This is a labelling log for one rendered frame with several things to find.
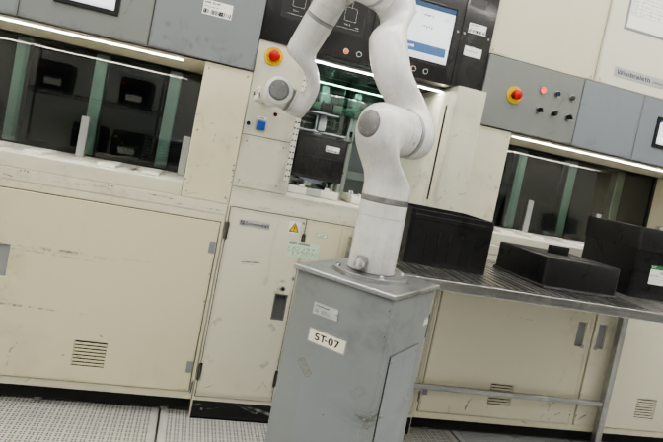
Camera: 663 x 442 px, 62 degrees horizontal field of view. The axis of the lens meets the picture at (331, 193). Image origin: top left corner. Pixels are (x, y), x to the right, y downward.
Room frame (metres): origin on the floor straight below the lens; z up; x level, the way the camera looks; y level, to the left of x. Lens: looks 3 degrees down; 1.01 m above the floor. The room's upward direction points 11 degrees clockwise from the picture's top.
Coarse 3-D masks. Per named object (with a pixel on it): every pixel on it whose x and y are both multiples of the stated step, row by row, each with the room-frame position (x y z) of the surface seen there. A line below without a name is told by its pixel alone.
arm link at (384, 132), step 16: (368, 112) 1.29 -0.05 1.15; (384, 112) 1.27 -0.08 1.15; (400, 112) 1.29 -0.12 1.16; (368, 128) 1.28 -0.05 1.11; (384, 128) 1.26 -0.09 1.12; (400, 128) 1.28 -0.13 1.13; (416, 128) 1.33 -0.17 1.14; (368, 144) 1.29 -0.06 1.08; (384, 144) 1.27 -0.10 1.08; (400, 144) 1.29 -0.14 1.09; (416, 144) 1.34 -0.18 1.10; (368, 160) 1.32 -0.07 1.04; (384, 160) 1.29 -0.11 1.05; (368, 176) 1.34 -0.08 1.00; (384, 176) 1.31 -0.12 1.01; (400, 176) 1.31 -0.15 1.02; (368, 192) 1.33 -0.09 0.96; (384, 192) 1.31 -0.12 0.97; (400, 192) 1.32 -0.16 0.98
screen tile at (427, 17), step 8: (424, 16) 2.10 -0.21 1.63; (432, 16) 2.11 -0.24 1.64; (440, 16) 2.12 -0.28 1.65; (432, 24) 2.11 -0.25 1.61; (440, 24) 2.12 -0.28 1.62; (448, 24) 2.13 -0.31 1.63; (424, 32) 2.11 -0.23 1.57; (432, 32) 2.11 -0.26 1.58; (448, 32) 2.13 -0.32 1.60; (432, 40) 2.12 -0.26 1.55; (440, 40) 2.12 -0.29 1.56
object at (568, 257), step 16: (512, 256) 1.89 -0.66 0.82; (528, 256) 1.81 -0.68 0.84; (544, 256) 1.74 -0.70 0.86; (560, 256) 1.84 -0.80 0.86; (576, 256) 1.98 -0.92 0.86; (512, 272) 1.87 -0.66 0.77; (528, 272) 1.80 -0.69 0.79; (544, 272) 1.72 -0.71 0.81; (560, 272) 1.73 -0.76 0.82; (576, 272) 1.75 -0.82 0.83; (592, 272) 1.76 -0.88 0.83; (608, 272) 1.78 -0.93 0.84; (544, 288) 1.71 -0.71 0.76; (560, 288) 1.73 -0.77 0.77; (576, 288) 1.75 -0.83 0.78; (592, 288) 1.76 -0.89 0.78; (608, 288) 1.78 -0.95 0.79
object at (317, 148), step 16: (320, 112) 2.29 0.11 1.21; (304, 128) 2.31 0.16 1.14; (320, 128) 2.32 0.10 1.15; (304, 144) 2.22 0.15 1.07; (320, 144) 2.24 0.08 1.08; (336, 144) 2.25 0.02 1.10; (304, 160) 2.22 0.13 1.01; (320, 160) 2.24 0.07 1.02; (336, 160) 2.26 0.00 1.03; (304, 176) 2.23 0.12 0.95; (320, 176) 2.24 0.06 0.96; (336, 176) 2.26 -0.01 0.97
